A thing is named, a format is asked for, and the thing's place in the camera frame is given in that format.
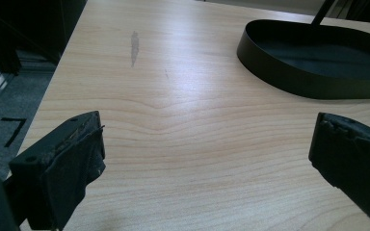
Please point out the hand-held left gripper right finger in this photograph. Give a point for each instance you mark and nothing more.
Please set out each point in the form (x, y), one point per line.
(356, 157)

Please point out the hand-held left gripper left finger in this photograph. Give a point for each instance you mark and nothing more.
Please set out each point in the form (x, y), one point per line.
(58, 166)

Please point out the black oval metal tray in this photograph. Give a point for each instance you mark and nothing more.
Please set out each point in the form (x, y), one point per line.
(302, 77)

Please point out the dark metal frame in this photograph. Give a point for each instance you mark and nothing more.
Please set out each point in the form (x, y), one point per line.
(0, 48)

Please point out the black metal rod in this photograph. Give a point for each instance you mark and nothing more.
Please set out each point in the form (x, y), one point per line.
(322, 12)

